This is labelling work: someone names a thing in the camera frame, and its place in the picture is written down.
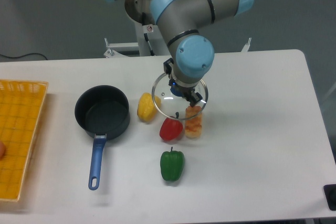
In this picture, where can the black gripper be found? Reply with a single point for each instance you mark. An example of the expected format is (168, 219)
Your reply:
(179, 88)

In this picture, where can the round glass pot lid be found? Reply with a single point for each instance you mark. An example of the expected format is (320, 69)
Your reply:
(171, 103)

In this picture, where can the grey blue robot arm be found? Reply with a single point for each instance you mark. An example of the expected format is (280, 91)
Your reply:
(194, 55)

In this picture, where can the yellow bell pepper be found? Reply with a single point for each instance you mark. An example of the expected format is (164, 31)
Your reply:
(146, 110)

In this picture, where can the orange toasted bread roll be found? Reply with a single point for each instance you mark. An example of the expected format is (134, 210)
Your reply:
(193, 126)

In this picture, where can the red bell pepper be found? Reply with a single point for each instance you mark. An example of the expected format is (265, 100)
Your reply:
(171, 128)

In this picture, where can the green bell pepper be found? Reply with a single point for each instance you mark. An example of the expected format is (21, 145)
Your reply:
(172, 165)

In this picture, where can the yellow woven basket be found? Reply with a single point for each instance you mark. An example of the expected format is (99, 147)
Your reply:
(22, 102)

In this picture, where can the black device at table edge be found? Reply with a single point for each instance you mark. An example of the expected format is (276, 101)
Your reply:
(330, 195)

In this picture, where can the dark pot with blue handle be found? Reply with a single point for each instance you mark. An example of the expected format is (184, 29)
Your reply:
(103, 112)

